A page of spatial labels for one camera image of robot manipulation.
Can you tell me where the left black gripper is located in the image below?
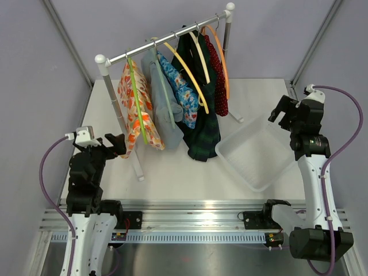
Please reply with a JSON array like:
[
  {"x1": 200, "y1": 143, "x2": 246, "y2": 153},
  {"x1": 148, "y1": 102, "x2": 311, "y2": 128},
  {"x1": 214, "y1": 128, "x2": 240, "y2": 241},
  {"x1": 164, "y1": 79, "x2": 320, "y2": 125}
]
[{"x1": 74, "y1": 133, "x2": 126, "y2": 185}]

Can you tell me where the orange floral skirt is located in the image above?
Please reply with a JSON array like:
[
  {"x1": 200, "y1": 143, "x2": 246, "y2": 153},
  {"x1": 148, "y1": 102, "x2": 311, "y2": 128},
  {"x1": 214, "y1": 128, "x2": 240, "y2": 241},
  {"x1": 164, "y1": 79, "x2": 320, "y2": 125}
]
[{"x1": 117, "y1": 60, "x2": 165, "y2": 159}]

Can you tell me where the light blue denim skirt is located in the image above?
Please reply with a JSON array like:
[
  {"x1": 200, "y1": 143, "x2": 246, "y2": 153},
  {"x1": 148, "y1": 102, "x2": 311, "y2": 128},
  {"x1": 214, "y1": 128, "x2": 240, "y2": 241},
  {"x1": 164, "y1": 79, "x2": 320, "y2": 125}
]
[{"x1": 141, "y1": 48, "x2": 183, "y2": 150}]

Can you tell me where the lime green hanger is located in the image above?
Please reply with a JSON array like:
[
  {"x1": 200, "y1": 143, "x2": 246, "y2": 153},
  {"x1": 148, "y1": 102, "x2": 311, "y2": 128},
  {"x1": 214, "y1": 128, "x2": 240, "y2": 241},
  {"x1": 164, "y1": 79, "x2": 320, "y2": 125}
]
[{"x1": 127, "y1": 57, "x2": 148, "y2": 145}]

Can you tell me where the blue floral skirt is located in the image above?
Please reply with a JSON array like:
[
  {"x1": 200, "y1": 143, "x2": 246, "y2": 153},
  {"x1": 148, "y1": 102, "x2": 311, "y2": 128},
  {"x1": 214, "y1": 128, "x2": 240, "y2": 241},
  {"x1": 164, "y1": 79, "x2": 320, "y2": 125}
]
[{"x1": 156, "y1": 51, "x2": 199, "y2": 129}]

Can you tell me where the pale green hanger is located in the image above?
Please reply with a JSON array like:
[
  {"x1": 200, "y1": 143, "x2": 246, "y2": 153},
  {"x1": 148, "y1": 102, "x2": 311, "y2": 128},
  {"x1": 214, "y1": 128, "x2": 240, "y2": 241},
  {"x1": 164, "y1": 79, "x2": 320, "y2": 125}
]
[{"x1": 151, "y1": 37, "x2": 176, "y2": 129}]

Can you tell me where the yellow hanger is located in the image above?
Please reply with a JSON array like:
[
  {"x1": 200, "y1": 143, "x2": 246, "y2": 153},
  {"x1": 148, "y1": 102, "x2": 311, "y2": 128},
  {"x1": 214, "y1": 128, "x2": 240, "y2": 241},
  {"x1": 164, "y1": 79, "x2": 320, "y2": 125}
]
[{"x1": 164, "y1": 42, "x2": 209, "y2": 114}]

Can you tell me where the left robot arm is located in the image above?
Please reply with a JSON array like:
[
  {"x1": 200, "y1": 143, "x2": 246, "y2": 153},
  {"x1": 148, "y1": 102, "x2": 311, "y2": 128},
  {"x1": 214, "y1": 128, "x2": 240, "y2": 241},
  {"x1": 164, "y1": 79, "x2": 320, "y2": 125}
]
[{"x1": 61, "y1": 127, "x2": 127, "y2": 275}]

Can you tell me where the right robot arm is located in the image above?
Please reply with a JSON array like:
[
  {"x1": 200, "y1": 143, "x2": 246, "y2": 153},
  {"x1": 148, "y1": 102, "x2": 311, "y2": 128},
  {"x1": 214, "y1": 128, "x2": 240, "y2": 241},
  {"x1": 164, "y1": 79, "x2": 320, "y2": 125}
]
[{"x1": 261, "y1": 93, "x2": 354, "y2": 263}]

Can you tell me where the red polka dot skirt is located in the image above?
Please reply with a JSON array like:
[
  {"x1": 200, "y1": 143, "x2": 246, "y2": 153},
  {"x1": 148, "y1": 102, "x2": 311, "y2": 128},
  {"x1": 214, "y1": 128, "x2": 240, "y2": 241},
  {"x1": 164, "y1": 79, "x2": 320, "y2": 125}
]
[{"x1": 204, "y1": 34, "x2": 228, "y2": 117}]

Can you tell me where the orange hanger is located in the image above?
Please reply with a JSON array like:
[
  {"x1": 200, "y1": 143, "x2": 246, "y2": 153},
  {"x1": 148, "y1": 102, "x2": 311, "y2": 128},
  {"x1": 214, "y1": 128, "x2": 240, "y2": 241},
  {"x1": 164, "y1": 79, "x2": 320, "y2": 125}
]
[{"x1": 202, "y1": 24, "x2": 230, "y2": 100}]

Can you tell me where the dark green plaid skirt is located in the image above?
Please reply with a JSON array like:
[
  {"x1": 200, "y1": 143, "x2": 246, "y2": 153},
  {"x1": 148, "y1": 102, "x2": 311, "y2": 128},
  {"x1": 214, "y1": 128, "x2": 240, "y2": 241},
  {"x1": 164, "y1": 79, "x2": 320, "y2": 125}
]
[{"x1": 171, "y1": 33, "x2": 221, "y2": 162}]

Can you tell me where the cream white hanger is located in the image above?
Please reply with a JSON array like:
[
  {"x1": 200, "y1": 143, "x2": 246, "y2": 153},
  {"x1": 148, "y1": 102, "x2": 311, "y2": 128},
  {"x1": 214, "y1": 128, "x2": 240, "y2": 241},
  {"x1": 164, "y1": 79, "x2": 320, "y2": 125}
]
[{"x1": 189, "y1": 32, "x2": 210, "y2": 84}]

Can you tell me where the white and chrome clothes rack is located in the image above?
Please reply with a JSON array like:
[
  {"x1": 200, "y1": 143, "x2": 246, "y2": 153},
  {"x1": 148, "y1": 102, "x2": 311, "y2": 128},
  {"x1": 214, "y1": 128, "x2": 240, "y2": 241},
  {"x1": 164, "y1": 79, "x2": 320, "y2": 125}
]
[{"x1": 95, "y1": 3, "x2": 235, "y2": 181}]

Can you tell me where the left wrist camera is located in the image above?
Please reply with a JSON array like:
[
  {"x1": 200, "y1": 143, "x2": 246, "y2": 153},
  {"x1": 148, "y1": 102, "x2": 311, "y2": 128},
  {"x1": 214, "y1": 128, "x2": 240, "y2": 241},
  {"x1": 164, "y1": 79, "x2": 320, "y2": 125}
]
[{"x1": 64, "y1": 126, "x2": 95, "y2": 147}]

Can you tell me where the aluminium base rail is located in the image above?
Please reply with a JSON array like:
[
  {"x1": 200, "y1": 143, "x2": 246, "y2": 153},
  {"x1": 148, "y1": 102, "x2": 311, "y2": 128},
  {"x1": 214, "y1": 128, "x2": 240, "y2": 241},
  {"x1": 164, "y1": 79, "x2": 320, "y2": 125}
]
[{"x1": 39, "y1": 198, "x2": 351, "y2": 233}]

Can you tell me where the white slotted cable duct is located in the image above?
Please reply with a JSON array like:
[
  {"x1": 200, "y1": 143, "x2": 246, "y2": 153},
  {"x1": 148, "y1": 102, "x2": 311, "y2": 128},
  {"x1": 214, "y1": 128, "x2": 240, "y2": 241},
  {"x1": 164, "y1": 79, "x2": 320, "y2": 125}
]
[{"x1": 50, "y1": 232, "x2": 268, "y2": 244}]

